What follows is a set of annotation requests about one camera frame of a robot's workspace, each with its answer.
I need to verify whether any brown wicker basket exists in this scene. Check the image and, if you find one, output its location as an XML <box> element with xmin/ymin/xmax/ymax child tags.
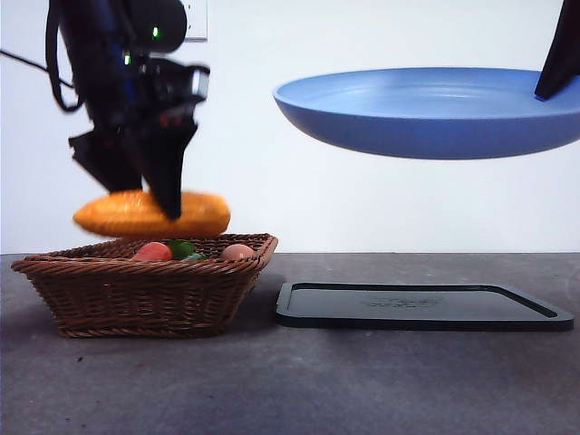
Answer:
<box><xmin>11</xmin><ymin>233</ymin><xmax>279</xmax><ymax>340</ymax></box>

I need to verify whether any black rectangular tray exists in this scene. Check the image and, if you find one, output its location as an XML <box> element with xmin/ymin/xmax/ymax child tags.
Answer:
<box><xmin>275</xmin><ymin>281</ymin><xmax>575</xmax><ymax>333</ymax></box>

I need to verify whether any green pepper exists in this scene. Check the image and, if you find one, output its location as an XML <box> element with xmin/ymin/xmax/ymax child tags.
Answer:
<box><xmin>166</xmin><ymin>239</ymin><xmax>208</xmax><ymax>261</ymax></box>

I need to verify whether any red orange tomato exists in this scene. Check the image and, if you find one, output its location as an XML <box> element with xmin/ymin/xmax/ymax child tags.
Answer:
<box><xmin>131</xmin><ymin>241</ymin><xmax>174</xmax><ymax>262</ymax></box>

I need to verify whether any brown egg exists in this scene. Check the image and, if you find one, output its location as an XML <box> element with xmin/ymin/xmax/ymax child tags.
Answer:
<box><xmin>220</xmin><ymin>244</ymin><xmax>256</xmax><ymax>262</ymax></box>

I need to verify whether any white wall socket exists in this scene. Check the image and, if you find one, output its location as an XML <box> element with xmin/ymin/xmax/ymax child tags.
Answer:
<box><xmin>181</xmin><ymin>0</ymin><xmax>209</xmax><ymax>44</ymax></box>

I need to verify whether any blue round plate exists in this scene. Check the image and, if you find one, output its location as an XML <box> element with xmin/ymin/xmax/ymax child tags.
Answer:
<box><xmin>272</xmin><ymin>66</ymin><xmax>580</xmax><ymax>160</ymax></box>

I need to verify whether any thin black cable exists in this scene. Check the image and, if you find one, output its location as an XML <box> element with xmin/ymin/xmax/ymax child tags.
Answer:
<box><xmin>0</xmin><ymin>49</ymin><xmax>76</xmax><ymax>90</ymax></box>

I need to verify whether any orange yellow corn cob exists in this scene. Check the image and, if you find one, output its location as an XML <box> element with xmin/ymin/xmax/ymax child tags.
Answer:
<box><xmin>72</xmin><ymin>189</ymin><xmax>232</xmax><ymax>238</ymax></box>

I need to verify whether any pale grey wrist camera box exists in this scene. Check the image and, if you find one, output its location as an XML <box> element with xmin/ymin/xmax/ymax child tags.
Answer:
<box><xmin>189</xmin><ymin>66</ymin><xmax>212</xmax><ymax>97</ymax></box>

